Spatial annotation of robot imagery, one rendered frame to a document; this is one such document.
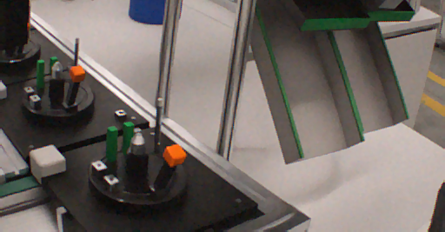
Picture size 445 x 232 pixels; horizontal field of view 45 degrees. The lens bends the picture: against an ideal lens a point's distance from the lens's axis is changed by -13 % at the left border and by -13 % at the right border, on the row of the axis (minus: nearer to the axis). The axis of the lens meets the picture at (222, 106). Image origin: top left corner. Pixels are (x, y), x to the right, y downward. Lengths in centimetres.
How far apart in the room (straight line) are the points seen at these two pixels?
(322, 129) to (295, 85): 8
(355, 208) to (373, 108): 18
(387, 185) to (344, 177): 9
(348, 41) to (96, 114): 46
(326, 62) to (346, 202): 26
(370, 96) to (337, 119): 12
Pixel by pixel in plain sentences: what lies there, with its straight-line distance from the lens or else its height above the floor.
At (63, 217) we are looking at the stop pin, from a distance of 79.
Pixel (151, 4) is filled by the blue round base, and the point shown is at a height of 92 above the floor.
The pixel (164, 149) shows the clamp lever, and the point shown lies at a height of 106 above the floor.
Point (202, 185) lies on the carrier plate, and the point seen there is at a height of 97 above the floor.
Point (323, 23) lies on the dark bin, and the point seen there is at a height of 120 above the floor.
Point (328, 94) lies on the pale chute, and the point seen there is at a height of 106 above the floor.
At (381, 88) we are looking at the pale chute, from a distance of 109.
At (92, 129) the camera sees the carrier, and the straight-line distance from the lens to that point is 96.
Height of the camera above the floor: 146
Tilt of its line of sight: 27 degrees down
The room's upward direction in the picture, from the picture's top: 8 degrees clockwise
